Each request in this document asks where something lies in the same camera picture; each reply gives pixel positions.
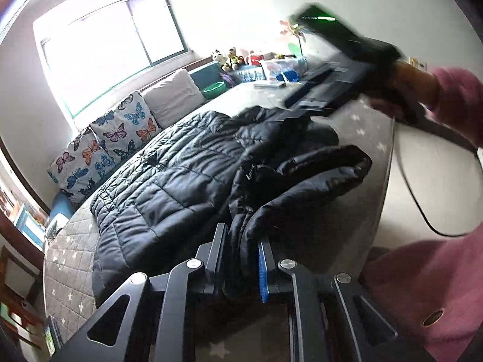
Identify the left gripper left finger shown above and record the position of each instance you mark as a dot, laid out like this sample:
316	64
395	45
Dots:
150	318

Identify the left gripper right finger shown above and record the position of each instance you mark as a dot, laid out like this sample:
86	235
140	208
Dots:
330	318

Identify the black puffer jacket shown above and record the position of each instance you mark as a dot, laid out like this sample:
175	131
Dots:
260	173

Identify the pink right sleeve forearm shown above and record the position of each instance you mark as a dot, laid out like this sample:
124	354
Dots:
458	102

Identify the person's right hand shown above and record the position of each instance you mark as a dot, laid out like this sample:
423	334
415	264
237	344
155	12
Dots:
411	83

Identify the colourful pinwheel flower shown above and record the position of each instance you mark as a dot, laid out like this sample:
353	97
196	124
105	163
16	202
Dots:
296	36

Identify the clutter of toys and boxes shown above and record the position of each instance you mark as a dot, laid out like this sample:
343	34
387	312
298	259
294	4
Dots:
292	70

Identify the grey star quilted mattress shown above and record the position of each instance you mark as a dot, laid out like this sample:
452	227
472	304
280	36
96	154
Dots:
338	239

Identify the smartphone on mattress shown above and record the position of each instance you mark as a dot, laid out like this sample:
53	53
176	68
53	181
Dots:
52	335

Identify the pink sweater torso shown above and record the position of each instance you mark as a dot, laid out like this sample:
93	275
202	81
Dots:
432	289

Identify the plush toys on sill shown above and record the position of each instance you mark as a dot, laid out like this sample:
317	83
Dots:
230	62

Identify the green plastic basin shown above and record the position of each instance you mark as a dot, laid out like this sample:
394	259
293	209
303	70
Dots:
215	90

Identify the left butterfly pillow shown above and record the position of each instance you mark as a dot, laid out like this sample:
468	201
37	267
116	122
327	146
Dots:
79	168

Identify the butterfly pillow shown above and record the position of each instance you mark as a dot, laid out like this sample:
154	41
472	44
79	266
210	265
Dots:
126	128
79	168

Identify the beige plain pillow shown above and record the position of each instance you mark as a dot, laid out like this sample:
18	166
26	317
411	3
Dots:
173	98

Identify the right butterfly pillow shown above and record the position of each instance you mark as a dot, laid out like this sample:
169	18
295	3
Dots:
126	128

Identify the window with green frame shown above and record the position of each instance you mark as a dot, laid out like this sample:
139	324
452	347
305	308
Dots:
87	52

